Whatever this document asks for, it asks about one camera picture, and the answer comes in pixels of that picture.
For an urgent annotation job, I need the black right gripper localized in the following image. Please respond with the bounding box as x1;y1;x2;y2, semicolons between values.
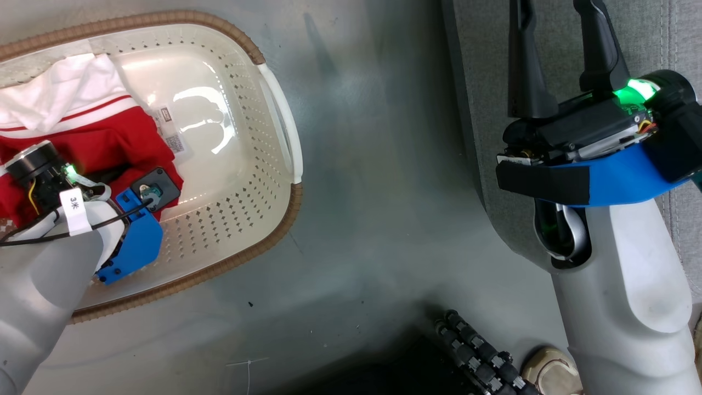
496;0;660;166

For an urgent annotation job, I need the white paper cable label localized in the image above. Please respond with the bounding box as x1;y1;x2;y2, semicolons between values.
59;188;93;237

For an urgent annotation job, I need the grey fabric sofa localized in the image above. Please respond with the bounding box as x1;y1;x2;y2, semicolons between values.
441;0;702;308

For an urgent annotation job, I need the thin white zip tie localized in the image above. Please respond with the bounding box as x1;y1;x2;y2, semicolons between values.
226;357;270;395

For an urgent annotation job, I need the white barcode sticker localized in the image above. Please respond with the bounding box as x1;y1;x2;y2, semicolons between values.
154;106;191;161

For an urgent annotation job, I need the beige shoe toe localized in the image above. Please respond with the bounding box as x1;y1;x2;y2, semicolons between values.
520;345;583;395

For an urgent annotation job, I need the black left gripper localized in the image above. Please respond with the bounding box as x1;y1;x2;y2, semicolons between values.
4;140;116;216

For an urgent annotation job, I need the beige perforated laundry basket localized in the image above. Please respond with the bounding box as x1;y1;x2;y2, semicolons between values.
0;9;304;325

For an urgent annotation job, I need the red and white garment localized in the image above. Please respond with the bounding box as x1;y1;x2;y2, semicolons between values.
0;53;185;231

